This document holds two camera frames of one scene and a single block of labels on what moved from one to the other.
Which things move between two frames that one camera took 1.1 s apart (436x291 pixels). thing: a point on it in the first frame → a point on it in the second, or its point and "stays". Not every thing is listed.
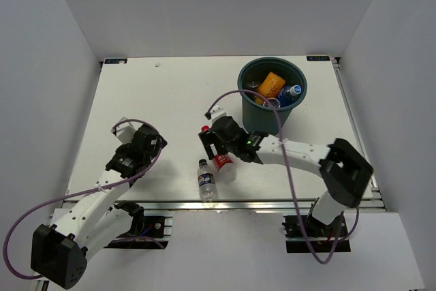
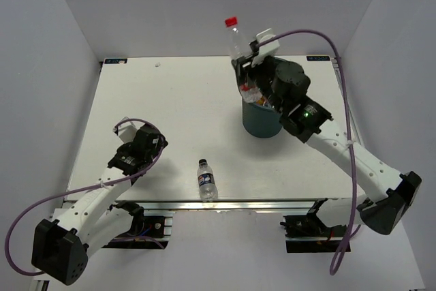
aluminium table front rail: [240, 205] stays
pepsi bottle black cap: [208, 188] stays
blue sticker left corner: [116, 61] stays
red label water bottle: [225, 165] → [240, 48]
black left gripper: [123, 148] stays
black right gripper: [208, 138] → [242, 67]
